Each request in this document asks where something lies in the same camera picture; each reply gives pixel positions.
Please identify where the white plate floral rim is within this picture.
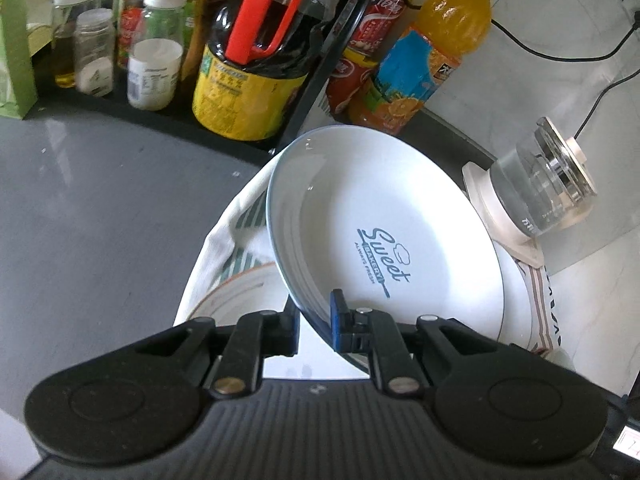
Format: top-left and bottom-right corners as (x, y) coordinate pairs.
(188, 262), (288, 326)

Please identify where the white plate blue Sweet logo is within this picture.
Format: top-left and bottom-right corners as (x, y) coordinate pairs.
(266, 126), (503, 339)

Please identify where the white plate plain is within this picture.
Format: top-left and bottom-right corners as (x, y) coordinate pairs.
(492, 242), (535, 350)

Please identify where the patterned fringed table cloth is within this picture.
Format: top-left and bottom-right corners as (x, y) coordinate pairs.
(175, 159), (568, 359)

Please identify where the cream kettle base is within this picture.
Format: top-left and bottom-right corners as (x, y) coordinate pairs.
(462, 162), (544, 269)

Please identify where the black metal spice rack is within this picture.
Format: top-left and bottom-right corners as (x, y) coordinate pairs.
(27, 0), (369, 164)

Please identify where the glass electric kettle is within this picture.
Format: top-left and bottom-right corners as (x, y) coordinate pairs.
(489, 117), (597, 237)

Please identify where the red snack can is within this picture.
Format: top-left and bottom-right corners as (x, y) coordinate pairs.
(326, 0), (406, 116)

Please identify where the dark soy sauce jug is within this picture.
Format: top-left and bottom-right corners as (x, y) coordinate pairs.
(192, 0), (326, 143)

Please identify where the white capped seasoning jar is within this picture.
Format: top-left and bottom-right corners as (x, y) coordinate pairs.
(127, 0), (186, 112)

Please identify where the orange juice bottle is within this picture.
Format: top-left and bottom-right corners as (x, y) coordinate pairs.
(347, 0), (491, 136)

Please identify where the green carton box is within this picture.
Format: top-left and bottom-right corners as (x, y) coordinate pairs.
(0, 0), (37, 119)

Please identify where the small glass spice jar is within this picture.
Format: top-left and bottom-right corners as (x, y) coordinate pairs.
(74, 8), (115, 96)

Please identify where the black power cable left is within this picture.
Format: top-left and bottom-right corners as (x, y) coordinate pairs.
(399, 0), (640, 64)

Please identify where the black power cable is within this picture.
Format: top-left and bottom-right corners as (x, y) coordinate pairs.
(399, 0), (640, 64)
(572, 66), (640, 141)

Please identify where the black power cable right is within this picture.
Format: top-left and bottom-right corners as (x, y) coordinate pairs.
(572, 66), (640, 141)

